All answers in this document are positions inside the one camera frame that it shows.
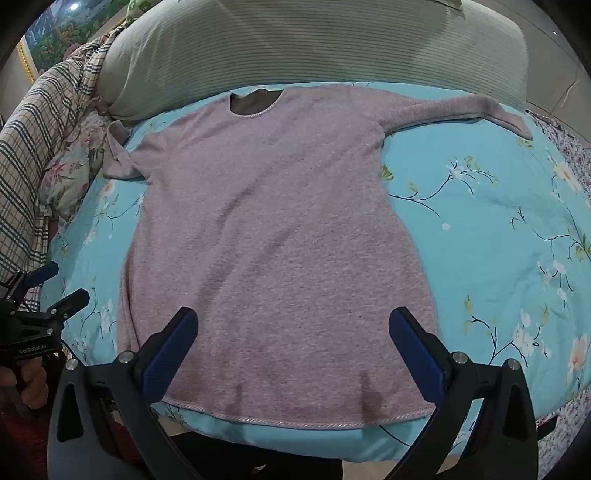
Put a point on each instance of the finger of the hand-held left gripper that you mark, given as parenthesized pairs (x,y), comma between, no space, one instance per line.
(41,273)
(71,299)

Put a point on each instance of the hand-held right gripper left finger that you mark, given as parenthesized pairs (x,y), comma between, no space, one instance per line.
(171,353)

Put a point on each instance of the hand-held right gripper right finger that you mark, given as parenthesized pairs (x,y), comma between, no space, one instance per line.
(415,355)

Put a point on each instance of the person's left hand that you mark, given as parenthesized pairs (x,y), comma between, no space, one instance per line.
(32,376)

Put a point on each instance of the floral pillow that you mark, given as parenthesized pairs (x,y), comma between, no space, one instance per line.
(69,166)

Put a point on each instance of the plaid blanket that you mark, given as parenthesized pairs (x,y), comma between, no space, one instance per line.
(37,134)

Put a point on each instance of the blue floral bedsheet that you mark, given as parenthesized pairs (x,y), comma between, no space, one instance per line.
(485,230)

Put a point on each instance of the beige padded headboard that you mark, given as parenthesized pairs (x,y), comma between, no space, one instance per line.
(554,69)

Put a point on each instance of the green striped pillow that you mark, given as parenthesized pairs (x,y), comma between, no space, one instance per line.
(323,41)

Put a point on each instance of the gold framed wall painting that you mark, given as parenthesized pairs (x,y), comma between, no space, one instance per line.
(69,27)

